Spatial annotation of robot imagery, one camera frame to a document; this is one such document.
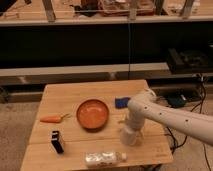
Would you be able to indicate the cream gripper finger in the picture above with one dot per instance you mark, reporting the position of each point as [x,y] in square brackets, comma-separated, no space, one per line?
[122,121]
[141,135]

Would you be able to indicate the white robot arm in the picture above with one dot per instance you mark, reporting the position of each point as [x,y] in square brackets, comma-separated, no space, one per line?
[143,106]

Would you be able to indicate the blue eraser block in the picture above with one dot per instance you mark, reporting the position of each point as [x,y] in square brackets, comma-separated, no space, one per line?
[121,102]

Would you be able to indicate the orange round bowl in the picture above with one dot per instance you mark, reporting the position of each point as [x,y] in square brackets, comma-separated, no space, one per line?
[92,114]

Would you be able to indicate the wooden table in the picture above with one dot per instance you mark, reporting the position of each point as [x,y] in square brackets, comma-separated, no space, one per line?
[58,99]

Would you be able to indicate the clear plastic bottle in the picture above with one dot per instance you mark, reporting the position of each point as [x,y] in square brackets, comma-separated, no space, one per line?
[104,158]

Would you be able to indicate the orange carrot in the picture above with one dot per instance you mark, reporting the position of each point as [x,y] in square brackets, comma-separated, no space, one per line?
[54,118]

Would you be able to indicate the black stapler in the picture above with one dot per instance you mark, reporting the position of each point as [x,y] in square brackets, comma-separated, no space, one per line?
[56,141]

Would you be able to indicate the black box on shelf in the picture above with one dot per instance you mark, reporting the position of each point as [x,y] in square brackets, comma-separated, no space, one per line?
[189,62]

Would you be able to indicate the long metal shelf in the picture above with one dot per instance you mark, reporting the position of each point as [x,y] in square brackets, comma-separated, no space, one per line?
[46,75]

